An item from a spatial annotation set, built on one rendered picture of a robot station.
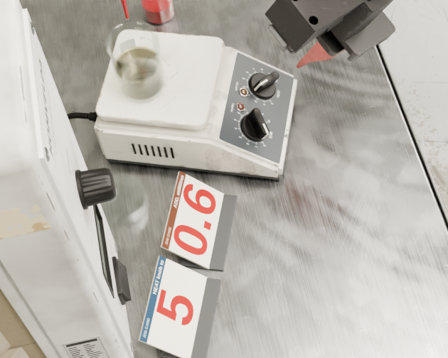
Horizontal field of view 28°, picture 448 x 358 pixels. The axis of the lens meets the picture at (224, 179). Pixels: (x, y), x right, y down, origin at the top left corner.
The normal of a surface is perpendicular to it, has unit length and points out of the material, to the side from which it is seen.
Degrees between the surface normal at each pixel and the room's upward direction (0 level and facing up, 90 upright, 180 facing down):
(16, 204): 90
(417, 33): 0
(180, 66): 0
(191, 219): 40
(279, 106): 30
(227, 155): 90
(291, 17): 73
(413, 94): 0
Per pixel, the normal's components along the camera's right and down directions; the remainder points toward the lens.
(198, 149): -0.18, 0.84
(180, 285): 0.58, -0.33
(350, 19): -0.68, 0.47
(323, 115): -0.07, -0.53
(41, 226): 0.20, 0.83
